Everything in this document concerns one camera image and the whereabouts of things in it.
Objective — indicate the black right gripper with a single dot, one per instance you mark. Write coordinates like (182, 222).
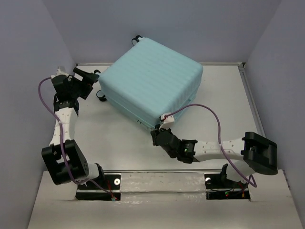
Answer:
(155, 132)

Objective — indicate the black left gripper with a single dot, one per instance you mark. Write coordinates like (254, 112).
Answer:
(86, 86)

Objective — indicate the light blue hard-shell suitcase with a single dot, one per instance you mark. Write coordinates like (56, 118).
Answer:
(150, 80)

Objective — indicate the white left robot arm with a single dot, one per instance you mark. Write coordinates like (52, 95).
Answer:
(63, 158)

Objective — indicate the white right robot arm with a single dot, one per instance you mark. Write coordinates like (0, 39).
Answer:
(244, 156)

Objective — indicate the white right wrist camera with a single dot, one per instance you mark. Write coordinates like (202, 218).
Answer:
(167, 120)

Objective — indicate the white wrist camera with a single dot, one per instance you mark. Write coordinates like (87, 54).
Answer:
(167, 120)
(61, 71)

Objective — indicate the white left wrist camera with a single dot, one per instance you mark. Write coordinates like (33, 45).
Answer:
(61, 71)

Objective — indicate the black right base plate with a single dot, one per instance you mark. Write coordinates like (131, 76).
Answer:
(224, 189)

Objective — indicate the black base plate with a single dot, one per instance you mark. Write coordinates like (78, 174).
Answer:
(224, 189)
(110, 189)

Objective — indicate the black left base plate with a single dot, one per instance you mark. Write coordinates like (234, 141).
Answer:
(110, 189)

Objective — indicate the aluminium table rail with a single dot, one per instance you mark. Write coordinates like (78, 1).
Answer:
(250, 98)

